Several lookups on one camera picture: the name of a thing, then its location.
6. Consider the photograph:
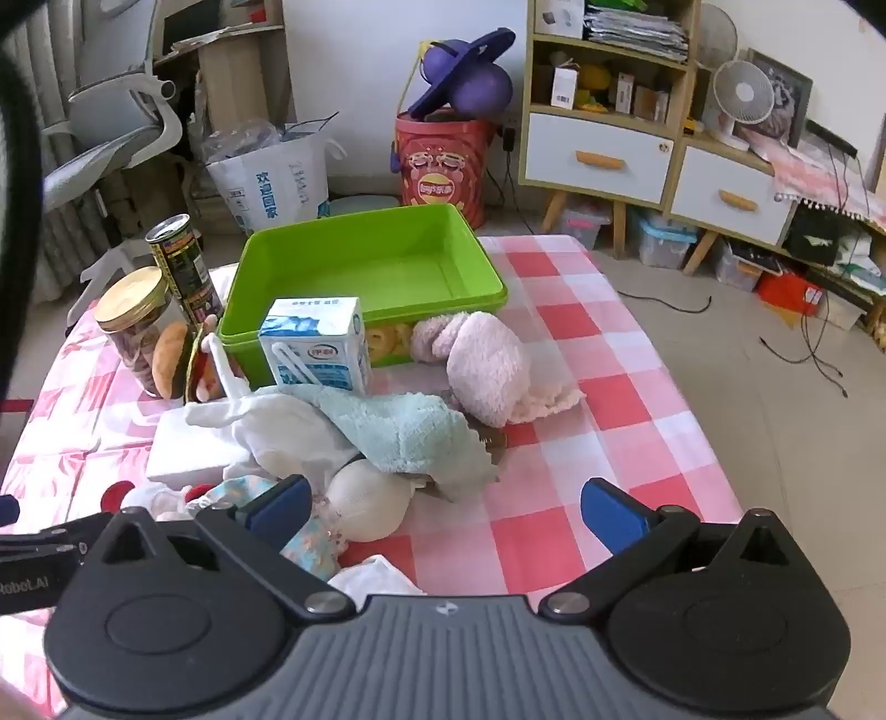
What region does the white blue milk carton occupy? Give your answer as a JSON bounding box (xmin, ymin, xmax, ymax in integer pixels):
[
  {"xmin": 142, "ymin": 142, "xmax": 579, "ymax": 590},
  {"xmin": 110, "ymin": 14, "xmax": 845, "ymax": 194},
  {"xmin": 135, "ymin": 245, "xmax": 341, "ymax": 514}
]
[{"xmin": 257, "ymin": 296, "xmax": 373, "ymax": 397}]

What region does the green plastic bin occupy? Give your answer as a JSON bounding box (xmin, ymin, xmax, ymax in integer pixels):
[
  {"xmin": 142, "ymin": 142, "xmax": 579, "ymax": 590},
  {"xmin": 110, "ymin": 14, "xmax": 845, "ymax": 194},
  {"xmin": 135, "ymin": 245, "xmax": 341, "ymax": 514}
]
[{"xmin": 218, "ymin": 203, "xmax": 509, "ymax": 389}]

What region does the wooden cabinet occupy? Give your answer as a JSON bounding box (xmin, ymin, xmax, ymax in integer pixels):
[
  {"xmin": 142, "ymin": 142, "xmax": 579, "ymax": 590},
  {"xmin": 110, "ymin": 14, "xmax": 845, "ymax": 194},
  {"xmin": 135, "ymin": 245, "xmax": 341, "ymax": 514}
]
[{"xmin": 519, "ymin": 0, "xmax": 800, "ymax": 278}]

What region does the blue patterned cloth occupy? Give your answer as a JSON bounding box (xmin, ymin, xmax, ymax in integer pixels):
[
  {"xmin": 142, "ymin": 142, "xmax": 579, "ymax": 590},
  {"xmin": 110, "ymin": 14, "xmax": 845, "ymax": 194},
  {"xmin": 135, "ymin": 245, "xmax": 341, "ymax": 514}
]
[{"xmin": 197, "ymin": 474, "xmax": 351, "ymax": 575}]

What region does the white barcode box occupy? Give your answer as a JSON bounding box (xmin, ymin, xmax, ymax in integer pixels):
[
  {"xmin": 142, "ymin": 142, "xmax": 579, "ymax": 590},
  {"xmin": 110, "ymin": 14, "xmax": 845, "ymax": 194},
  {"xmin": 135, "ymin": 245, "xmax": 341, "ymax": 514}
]
[{"xmin": 552, "ymin": 65, "xmax": 581, "ymax": 110}]

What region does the brown wooden desk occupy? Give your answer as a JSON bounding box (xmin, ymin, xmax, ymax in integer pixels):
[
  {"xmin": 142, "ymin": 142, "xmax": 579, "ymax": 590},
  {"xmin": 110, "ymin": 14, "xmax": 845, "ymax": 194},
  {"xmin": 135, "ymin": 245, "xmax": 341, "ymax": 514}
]
[{"xmin": 156, "ymin": 20, "xmax": 288, "ymax": 132}]

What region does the small brown box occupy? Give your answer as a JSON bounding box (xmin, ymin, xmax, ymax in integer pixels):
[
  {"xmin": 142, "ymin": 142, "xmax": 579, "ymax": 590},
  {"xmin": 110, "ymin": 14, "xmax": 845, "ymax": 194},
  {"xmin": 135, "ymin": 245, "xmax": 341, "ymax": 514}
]
[{"xmin": 633, "ymin": 83, "xmax": 672, "ymax": 120}]

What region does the white packet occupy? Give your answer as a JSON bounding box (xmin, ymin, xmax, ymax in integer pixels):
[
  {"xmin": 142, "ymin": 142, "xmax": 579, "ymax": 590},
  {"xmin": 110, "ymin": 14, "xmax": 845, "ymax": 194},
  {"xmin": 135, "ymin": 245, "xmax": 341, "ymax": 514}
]
[{"xmin": 147, "ymin": 414, "xmax": 240, "ymax": 486}]

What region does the black bag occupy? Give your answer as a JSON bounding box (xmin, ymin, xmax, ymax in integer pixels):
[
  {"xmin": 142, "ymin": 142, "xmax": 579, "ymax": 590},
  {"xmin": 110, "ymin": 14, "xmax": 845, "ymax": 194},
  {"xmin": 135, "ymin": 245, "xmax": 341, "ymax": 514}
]
[{"xmin": 785, "ymin": 204, "xmax": 842, "ymax": 268}]

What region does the pink checkered tablecloth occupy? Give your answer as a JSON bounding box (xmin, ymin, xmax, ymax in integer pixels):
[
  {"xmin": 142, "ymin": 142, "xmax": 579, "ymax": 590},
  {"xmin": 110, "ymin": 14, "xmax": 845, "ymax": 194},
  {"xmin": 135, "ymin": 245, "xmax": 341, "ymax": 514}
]
[{"xmin": 0, "ymin": 235, "xmax": 745, "ymax": 700}]

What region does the black tin can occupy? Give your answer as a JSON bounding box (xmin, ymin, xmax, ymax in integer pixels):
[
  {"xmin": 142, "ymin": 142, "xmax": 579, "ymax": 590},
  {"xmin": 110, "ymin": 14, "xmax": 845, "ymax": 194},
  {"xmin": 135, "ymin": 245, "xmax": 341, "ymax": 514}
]
[{"xmin": 145, "ymin": 213, "xmax": 226, "ymax": 326}]

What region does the glass jar gold lid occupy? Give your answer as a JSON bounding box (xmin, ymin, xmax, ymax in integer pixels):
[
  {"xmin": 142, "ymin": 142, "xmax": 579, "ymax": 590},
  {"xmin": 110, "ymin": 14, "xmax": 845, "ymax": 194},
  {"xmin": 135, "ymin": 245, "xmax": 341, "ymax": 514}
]
[{"xmin": 93, "ymin": 266, "xmax": 191, "ymax": 399}]

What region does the red and white cloth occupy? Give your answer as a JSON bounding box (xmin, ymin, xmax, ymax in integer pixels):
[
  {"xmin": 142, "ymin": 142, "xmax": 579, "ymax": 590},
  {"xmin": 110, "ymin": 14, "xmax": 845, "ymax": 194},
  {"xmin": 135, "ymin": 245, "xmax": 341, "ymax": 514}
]
[{"xmin": 99, "ymin": 477, "xmax": 215, "ymax": 522}]

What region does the burger plush toy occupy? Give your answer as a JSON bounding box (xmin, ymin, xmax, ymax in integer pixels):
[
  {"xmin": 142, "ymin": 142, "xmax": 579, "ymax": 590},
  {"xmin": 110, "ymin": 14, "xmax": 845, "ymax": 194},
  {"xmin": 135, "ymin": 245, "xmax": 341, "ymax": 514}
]
[{"xmin": 152, "ymin": 315, "xmax": 243, "ymax": 404}]

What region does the red snack bucket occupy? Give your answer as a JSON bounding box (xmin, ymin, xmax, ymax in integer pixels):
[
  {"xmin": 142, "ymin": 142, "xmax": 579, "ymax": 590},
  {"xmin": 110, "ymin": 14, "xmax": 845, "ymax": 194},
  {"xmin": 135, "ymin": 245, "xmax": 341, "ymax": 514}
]
[{"xmin": 393, "ymin": 111, "xmax": 496, "ymax": 229}]

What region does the pink patterned cloth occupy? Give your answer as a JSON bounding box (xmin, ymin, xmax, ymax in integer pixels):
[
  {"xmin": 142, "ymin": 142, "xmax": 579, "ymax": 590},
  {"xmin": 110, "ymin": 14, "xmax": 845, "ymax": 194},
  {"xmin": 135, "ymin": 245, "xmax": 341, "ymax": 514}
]
[{"xmin": 758, "ymin": 128, "xmax": 886, "ymax": 233}]

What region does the grey office chair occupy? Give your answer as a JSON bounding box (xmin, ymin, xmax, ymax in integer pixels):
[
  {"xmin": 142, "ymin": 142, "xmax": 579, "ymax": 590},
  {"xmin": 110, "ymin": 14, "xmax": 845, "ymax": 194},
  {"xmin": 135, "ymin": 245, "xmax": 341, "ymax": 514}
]
[{"xmin": 38, "ymin": 0, "xmax": 187, "ymax": 326}]

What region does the white round puff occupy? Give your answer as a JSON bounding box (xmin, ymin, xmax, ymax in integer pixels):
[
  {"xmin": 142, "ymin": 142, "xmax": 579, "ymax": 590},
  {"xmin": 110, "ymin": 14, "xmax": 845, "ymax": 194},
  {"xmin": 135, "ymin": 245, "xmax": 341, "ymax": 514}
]
[{"xmin": 325, "ymin": 458, "xmax": 420, "ymax": 544}]

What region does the purple bouncing ball toy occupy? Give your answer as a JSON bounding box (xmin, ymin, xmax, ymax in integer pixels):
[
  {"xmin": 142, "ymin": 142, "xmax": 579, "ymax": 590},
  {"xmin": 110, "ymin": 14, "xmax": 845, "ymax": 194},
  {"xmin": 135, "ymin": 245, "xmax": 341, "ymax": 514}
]
[{"xmin": 405, "ymin": 28, "xmax": 517, "ymax": 122}]

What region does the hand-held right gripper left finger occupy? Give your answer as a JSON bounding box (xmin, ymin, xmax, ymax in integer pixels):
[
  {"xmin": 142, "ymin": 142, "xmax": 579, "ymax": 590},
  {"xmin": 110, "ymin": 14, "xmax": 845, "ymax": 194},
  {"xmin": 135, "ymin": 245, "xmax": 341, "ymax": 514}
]
[{"xmin": 83, "ymin": 474, "xmax": 356, "ymax": 622}]

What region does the white desk fan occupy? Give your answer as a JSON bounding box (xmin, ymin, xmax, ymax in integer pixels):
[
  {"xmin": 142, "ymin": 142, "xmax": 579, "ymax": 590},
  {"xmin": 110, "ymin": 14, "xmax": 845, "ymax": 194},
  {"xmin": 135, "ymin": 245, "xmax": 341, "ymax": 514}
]
[{"xmin": 713, "ymin": 59, "xmax": 776, "ymax": 150}]

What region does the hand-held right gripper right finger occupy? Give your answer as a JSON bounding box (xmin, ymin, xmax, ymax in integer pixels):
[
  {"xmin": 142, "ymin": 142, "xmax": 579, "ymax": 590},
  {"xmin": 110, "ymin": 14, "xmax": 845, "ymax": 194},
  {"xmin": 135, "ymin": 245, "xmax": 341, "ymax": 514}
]
[{"xmin": 540, "ymin": 476, "xmax": 807, "ymax": 622}]

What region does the light blue towel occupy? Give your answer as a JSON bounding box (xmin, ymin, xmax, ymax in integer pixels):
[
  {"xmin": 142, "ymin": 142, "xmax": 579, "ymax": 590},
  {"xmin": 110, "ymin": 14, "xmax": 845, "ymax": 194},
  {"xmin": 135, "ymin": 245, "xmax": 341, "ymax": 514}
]
[{"xmin": 277, "ymin": 384, "xmax": 501, "ymax": 503}]

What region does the white cabinet drawer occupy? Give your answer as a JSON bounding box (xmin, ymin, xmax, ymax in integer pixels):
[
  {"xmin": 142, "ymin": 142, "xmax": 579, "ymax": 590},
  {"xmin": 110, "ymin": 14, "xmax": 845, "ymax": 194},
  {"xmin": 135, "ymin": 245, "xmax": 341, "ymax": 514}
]
[
  {"xmin": 526, "ymin": 112, "xmax": 676, "ymax": 205},
  {"xmin": 670, "ymin": 147, "xmax": 797, "ymax": 245}
]

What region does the clear storage box blue lid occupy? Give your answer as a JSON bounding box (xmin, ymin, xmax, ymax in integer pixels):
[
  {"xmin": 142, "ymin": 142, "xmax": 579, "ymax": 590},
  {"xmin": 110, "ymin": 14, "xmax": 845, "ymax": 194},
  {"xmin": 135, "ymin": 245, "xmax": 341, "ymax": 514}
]
[{"xmin": 637, "ymin": 214, "xmax": 697, "ymax": 270}]

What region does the pink fluffy towel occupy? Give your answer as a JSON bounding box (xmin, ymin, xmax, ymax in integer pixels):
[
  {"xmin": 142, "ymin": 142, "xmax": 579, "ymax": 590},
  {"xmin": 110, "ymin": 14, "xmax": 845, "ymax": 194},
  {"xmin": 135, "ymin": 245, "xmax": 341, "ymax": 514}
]
[{"xmin": 410, "ymin": 311, "xmax": 588, "ymax": 429}]

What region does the dark picture frame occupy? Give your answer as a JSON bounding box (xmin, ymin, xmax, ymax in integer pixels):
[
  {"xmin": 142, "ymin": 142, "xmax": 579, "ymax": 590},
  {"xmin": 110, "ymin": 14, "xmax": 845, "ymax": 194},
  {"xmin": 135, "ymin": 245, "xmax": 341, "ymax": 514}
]
[{"xmin": 748, "ymin": 48, "xmax": 814, "ymax": 146}]

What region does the white grey box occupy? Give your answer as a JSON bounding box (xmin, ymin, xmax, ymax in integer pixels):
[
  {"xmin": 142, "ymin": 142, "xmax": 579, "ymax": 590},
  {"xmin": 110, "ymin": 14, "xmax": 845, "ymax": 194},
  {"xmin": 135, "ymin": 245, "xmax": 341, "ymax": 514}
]
[{"xmin": 536, "ymin": 0, "xmax": 586, "ymax": 39}]

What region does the stack of magazines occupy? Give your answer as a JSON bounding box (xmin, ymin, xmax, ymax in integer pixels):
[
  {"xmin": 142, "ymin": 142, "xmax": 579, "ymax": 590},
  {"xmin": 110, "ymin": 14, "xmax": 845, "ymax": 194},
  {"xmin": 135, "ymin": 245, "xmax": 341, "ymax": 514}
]
[{"xmin": 583, "ymin": 3, "xmax": 689, "ymax": 63}]

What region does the black floor cable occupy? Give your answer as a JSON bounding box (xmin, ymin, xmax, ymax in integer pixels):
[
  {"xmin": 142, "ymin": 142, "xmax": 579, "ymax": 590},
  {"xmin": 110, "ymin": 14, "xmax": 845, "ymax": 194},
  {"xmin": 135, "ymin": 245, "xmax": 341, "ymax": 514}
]
[
  {"xmin": 619, "ymin": 287, "xmax": 714, "ymax": 314},
  {"xmin": 758, "ymin": 305, "xmax": 849, "ymax": 399}
]

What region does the white paper bag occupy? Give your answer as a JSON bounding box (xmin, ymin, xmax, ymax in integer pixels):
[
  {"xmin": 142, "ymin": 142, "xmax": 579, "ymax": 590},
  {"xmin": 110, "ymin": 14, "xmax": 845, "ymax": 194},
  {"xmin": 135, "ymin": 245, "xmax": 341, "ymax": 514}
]
[{"xmin": 204, "ymin": 114, "xmax": 347, "ymax": 233}]

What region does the yellow toy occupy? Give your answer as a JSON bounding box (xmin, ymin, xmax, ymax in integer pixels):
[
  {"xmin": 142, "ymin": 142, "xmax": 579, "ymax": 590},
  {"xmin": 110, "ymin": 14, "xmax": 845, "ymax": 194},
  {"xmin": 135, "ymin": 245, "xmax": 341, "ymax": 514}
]
[{"xmin": 578, "ymin": 65, "xmax": 614, "ymax": 112}]

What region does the clear plastic bag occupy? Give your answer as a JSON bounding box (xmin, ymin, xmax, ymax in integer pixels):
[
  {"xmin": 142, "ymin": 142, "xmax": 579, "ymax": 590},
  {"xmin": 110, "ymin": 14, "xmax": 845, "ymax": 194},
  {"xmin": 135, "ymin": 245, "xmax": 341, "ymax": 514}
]
[{"xmin": 200, "ymin": 117, "xmax": 285, "ymax": 162}]

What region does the pale blue tray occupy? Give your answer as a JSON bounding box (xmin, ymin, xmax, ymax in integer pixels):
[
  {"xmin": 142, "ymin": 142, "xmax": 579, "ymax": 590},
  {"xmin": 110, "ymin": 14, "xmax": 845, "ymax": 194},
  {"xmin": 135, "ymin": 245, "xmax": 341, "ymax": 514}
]
[{"xmin": 327, "ymin": 194, "xmax": 404, "ymax": 221}]

